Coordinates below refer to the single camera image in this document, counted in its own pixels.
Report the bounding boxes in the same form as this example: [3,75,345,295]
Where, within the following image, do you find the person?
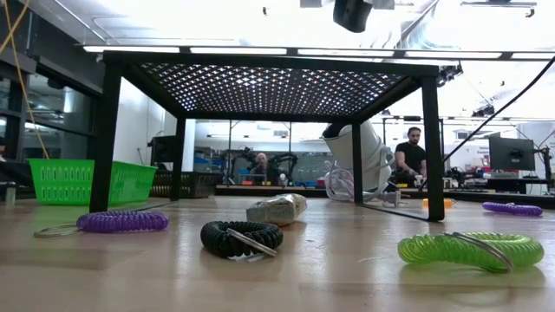
[392,126,428,185]
[251,151,278,186]

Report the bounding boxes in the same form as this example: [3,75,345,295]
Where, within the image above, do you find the black perforated metal riser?
[88,50,446,223]

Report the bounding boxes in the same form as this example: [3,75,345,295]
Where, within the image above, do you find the green coil keychain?
[397,231,545,274]

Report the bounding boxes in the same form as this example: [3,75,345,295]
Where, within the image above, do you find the black plastic basket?
[149,170,225,200]

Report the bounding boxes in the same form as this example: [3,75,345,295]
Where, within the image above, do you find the black coil keychain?
[199,220,284,263]

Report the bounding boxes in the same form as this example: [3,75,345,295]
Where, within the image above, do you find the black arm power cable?
[418,55,555,191]

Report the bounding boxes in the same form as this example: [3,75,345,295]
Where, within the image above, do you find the white lamp cable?
[323,166,402,208]

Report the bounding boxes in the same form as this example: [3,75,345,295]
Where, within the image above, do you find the yellow extension cord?
[0,0,50,159]

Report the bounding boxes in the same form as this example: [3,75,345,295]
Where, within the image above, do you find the orange coil keychain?
[422,198,456,209]

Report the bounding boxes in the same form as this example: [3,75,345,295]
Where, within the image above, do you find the green plastic basket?
[28,158,160,206]

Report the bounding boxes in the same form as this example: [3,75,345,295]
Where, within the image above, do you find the white dome camera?
[321,120,396,194]

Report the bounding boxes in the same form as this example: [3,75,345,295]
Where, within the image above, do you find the black aluminium rig frame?
[0,155,555,205]

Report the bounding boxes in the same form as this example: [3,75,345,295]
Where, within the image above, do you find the purple coil keychain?
[33,210,170,239]
[481,201,544,218]

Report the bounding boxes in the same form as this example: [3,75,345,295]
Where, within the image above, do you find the grey metal post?
[3,181,18,205]

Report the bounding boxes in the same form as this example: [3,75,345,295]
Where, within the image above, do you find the black computer monitor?
[148,134,181,165]
[488,136,537,172]

